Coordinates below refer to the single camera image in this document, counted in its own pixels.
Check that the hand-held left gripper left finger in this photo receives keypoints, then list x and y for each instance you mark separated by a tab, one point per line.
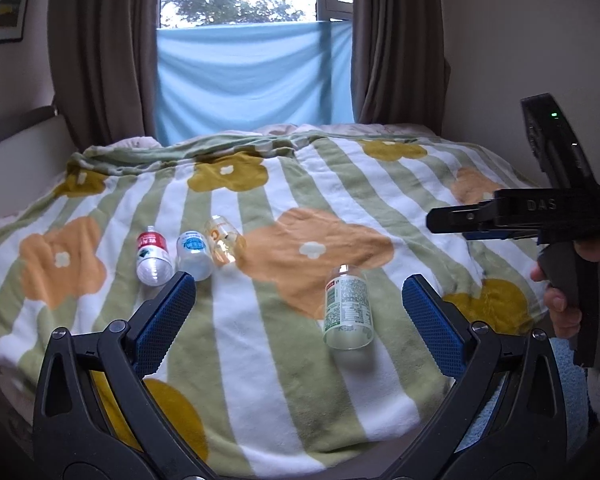
166	320

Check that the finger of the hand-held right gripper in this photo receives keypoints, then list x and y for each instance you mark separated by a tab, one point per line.
500	235
460	217

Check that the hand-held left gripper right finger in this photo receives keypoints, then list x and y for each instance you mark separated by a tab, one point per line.
432	320

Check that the person's right hand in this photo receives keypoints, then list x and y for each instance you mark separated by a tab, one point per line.
560	312

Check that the clear bottle with red label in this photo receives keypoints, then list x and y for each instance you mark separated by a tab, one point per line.
153	260

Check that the clear bottle with blue label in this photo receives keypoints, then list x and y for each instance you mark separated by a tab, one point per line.
194	255

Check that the clear bottle with green label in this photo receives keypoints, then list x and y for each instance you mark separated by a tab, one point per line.
347	310

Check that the clear bottle with orange label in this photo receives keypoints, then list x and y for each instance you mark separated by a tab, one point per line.
225	242

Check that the striped floral blanket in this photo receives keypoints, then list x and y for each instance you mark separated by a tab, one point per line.
260	370

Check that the brown curtain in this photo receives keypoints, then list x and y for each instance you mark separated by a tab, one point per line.
105	50
400	40

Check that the white pillow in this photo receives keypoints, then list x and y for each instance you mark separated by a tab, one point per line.
20	165

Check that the light blue hanging cloth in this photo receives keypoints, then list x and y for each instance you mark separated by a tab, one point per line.
255	80

